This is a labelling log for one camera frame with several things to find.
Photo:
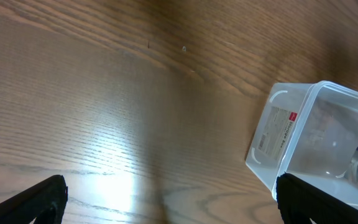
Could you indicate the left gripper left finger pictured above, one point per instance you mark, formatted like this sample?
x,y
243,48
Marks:
x,y
44,202

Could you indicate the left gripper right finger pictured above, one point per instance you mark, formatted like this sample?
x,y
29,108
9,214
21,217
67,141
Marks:
x,y
301,203

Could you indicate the clear plastic storage container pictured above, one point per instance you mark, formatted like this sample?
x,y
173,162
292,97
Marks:
x,y
309,130

